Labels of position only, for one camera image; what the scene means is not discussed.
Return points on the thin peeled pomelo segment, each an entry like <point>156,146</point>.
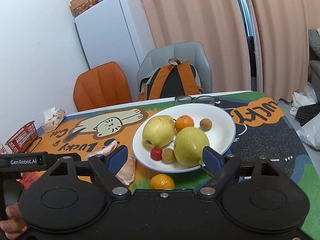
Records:
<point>111,146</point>

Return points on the white refrigerator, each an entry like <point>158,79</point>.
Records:
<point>115,30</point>

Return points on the black-framed eyeglasses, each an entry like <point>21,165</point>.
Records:
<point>209,100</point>

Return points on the colourful lucky cat tablecloth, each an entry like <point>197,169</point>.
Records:
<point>261,129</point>

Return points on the beige curtain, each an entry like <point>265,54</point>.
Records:
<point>281,28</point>

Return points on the white ceramic plate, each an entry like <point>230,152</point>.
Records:
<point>220,136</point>

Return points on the person's left hand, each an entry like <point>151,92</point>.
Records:
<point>15,225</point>

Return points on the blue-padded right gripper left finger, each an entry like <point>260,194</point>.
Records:
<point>105,169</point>

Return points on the white plastic bag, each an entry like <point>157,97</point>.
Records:
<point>310,133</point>

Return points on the grey chair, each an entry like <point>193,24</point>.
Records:
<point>192,51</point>

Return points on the large orange mandarin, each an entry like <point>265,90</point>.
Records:
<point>162,182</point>

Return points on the yellow pear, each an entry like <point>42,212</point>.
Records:
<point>159,131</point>

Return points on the patterned tissue pack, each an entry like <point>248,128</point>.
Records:
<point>52,119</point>

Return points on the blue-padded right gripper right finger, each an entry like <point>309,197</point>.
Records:
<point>223,169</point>

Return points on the orange and black backpack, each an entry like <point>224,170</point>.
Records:
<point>175,79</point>

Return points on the small orange mandarin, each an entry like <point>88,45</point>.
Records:
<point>183,122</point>

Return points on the small red hawthorn fruit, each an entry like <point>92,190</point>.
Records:
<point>156,154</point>

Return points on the large yellow-green pear with stem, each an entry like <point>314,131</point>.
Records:
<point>188,147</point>

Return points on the red plastic basket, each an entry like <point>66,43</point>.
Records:
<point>23,138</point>

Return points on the large peeled pomelo segment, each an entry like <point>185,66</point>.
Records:
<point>127,173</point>

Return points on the small brown longan fruit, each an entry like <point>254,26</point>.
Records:
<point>206,124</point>

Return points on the orange chair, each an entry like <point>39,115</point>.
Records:
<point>102,86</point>

